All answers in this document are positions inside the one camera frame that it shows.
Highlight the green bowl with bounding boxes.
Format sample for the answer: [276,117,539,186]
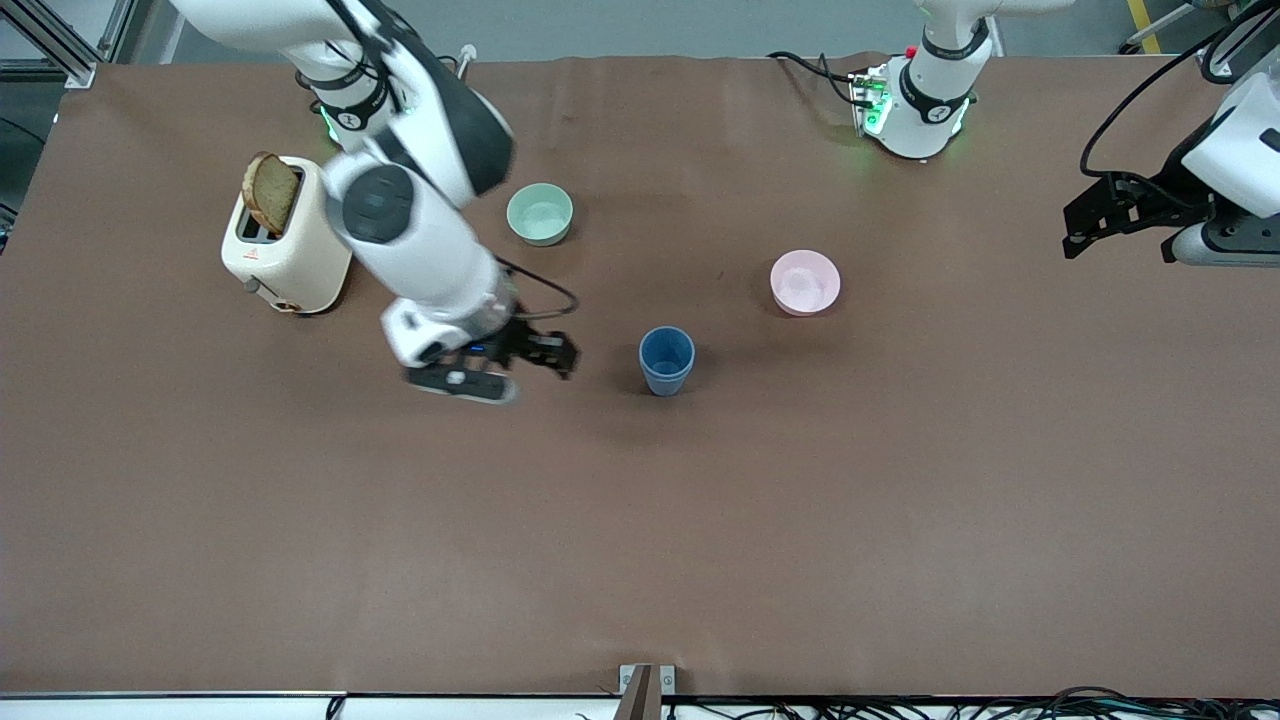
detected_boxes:
[506,183,575,247]

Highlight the black right arm base cable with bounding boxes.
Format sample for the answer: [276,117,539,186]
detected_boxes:
[295,60,346,116]

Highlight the black cable bundle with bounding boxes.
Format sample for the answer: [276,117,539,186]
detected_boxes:
[575,686,1280,720]

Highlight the pink bowl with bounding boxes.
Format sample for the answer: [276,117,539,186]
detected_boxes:
[769,249,842,317]

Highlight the brown bread slice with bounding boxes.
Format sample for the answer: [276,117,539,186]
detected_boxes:
[241,151,301,237]

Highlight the aluminium frame profile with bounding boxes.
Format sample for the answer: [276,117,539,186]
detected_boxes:
[0,0,136,89]
[1198,0,1280,79]

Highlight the metal table bracket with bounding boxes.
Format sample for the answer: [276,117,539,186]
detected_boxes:
[619,664,676,720]

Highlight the black left arm base cable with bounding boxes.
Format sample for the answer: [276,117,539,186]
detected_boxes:
[767,50,873,107]

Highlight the black arm base cable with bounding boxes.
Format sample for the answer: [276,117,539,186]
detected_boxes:
[295,60,346,116]
[767,50,873,107]

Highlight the cream white toaster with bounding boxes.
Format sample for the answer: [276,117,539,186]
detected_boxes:
[220,155,354,316]

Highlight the brown table cover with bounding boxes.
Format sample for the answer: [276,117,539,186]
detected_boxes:
[0,52,1280,698]

